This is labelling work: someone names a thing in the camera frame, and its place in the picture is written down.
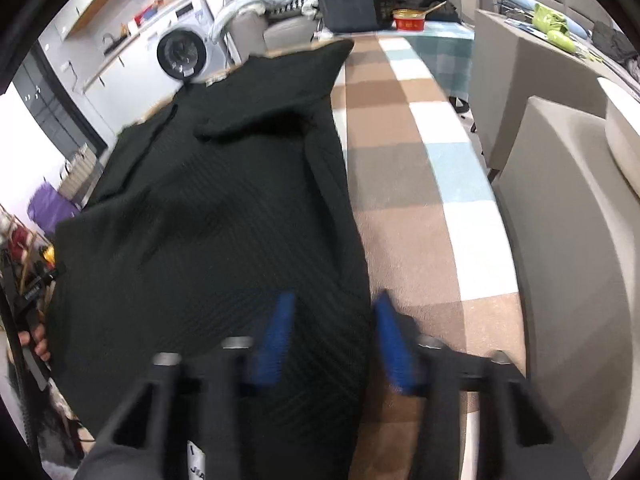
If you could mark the purple bag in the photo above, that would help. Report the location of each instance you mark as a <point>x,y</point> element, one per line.
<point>47,208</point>

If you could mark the beige cabinet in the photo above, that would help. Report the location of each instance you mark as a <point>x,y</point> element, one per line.
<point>573,222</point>

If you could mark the person's left hand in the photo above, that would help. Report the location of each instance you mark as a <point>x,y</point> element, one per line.
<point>37,340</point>

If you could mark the checkered table cloth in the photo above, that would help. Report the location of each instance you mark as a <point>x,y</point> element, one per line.
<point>427,216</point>

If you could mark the grey sofa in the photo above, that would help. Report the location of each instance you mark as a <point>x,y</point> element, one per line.
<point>254,31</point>

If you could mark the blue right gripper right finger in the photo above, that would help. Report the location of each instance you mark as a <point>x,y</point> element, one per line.
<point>397,334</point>

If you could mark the woven laundry basket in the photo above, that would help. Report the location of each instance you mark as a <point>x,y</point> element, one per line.
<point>79,174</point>

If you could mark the white washing machine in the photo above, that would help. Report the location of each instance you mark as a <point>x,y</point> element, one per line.
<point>185,50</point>

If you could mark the black knit sweater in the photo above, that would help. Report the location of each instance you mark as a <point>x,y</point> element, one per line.
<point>230,198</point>

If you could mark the red round tin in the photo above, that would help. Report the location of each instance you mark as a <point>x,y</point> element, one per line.
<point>407,20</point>

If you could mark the green cloth item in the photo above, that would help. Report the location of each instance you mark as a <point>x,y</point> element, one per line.
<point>553,25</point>

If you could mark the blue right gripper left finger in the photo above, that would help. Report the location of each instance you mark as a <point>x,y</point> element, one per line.
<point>272,346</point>

